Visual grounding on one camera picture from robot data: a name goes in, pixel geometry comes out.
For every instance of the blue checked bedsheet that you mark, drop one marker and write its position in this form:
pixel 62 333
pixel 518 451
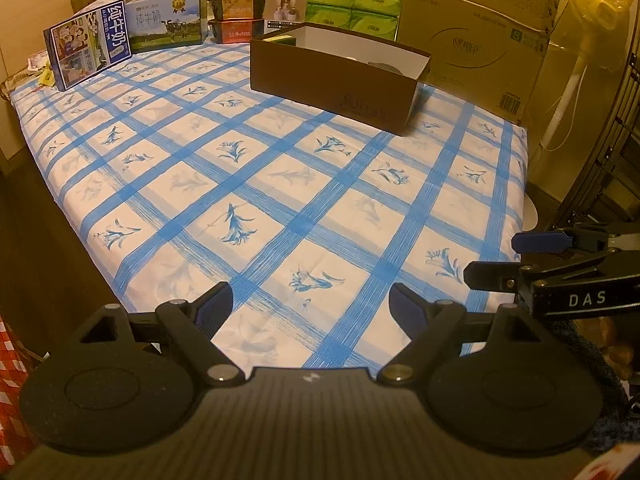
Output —
pixel 280 175

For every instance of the beige woven cloth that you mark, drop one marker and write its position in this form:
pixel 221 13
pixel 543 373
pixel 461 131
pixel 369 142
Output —
pixel 11 87

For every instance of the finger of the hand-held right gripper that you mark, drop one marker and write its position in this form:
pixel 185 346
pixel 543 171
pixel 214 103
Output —
pixel 537 242
pixel 495 275

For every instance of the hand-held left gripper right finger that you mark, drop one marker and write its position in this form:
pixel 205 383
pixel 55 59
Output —
pixel 407 307

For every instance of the red tin box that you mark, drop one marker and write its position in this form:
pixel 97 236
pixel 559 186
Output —
pixel 235 31

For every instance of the beige slippers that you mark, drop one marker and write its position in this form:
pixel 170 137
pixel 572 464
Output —
pixel 612 340

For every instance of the white photo box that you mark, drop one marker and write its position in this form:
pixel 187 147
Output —
pixel 285 7

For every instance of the blue milk carton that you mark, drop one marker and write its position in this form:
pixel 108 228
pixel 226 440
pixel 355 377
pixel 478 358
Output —
pixel 85 45

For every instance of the red white printed paper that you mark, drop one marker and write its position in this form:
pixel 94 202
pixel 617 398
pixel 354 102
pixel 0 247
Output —
pixel 607 467

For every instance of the green cow milk carton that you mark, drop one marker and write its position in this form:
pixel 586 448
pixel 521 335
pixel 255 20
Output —
pixel 165 22

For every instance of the dark metal rack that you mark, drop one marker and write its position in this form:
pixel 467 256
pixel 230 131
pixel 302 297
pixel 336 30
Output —
pixel 615 160

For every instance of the large cardboard carton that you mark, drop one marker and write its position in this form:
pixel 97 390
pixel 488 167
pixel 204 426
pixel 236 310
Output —
pixel 475 50

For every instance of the small yellow packet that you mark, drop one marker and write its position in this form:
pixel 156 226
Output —
pixel 46 77

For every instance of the dark fuzzy rug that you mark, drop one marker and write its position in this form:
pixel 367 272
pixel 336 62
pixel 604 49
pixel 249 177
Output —
pixel 605 400

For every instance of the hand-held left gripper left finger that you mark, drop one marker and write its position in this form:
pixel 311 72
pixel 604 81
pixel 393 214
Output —
pixel 215 307

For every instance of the green tissue pack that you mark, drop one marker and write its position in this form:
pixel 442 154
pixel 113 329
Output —
pixel 350 0

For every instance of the red checked cloth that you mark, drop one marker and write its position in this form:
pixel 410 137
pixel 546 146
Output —
pixel 12 385

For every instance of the yellow green sponge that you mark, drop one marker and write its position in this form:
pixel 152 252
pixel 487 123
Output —
pixel 277 38

